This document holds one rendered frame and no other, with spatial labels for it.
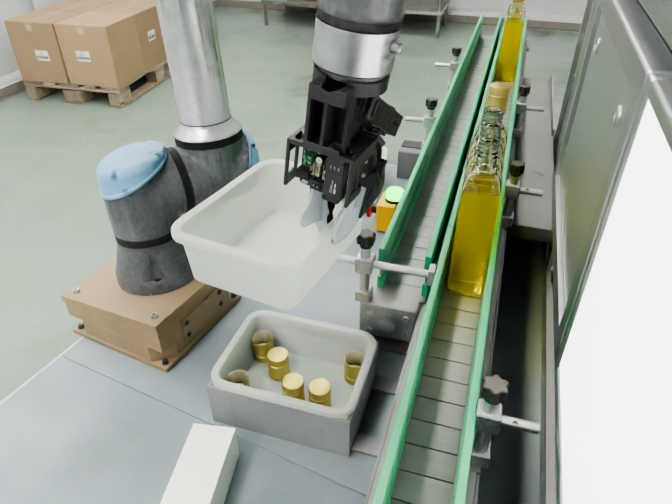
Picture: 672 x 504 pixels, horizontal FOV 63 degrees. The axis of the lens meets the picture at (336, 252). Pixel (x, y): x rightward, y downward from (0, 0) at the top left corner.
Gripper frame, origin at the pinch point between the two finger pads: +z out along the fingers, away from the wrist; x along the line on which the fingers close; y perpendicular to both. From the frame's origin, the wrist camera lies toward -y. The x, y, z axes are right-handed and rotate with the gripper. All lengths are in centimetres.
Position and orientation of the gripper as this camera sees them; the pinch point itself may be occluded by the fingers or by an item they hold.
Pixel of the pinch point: (334, 229)
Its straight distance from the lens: 64.9
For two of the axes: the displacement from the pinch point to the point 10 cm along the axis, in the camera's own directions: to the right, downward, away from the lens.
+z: -1.3, 7.7, 6.3
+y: -4.3, 5.3, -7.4
